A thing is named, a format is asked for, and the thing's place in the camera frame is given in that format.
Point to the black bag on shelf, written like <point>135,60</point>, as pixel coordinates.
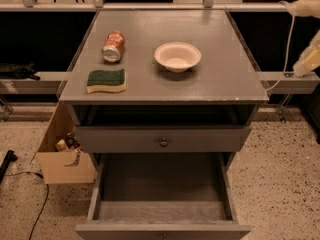
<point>18,71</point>

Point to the grey wooden drawer cabinet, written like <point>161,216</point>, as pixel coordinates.
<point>222,90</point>

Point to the black object on floor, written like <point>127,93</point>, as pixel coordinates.
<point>9,157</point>

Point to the metal shelf rail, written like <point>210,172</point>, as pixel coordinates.
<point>55,7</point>

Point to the open grey middle drawer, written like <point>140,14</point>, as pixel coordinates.
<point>175,196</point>

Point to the orange soda can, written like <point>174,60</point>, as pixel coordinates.
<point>114,46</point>

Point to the white paper bowl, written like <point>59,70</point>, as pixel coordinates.
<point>177,57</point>

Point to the green and yellow sponge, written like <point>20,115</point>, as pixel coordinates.
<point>110,81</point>

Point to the closed grey upper drawer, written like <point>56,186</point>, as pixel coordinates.
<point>165,139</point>

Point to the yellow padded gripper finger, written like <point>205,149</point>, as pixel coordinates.
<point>304,8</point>
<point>309,59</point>

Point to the cardboard box with items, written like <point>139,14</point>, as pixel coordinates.
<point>60,164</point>

